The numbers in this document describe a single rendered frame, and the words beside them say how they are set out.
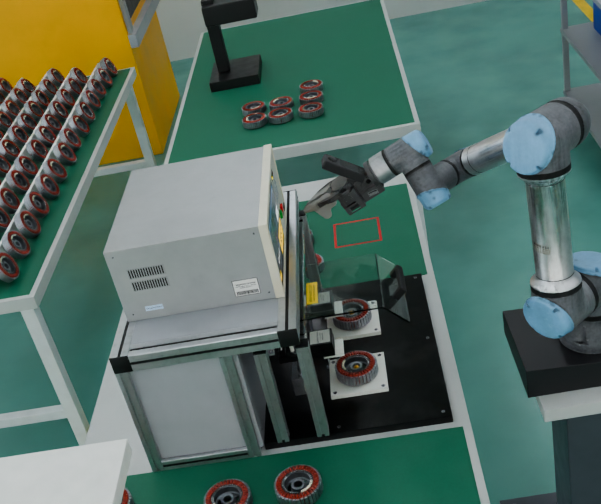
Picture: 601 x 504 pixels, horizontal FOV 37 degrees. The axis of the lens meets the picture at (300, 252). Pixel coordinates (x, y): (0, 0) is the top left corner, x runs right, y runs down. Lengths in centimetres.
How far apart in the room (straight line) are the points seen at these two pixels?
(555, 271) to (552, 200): 17
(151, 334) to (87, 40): 377
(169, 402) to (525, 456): 145
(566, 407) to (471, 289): 177
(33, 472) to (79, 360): 245
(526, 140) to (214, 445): 105
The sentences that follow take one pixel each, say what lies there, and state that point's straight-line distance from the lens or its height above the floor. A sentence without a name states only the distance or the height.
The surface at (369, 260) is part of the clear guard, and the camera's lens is 230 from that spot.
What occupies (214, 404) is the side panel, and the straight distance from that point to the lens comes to 219.
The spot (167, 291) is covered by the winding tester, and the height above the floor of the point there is 118.
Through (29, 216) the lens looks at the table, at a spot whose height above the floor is 82.
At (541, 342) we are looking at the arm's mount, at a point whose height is 83.
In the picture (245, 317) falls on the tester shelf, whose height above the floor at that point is 111.
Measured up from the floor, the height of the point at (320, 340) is 92.
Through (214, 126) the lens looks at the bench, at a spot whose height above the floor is 75.
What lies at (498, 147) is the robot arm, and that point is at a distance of 222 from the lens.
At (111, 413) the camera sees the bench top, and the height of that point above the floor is 75.
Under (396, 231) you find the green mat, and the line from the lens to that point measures 302.
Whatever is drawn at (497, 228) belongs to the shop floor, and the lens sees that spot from 440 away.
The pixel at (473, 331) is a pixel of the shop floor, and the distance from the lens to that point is 376.
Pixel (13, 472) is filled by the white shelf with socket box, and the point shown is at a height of 120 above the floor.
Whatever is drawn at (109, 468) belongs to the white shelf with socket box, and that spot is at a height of 120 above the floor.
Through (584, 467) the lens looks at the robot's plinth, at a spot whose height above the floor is 46.
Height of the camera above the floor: 230
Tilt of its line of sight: 31 degrees down
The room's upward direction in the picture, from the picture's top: 13 degrees counter-clockwise
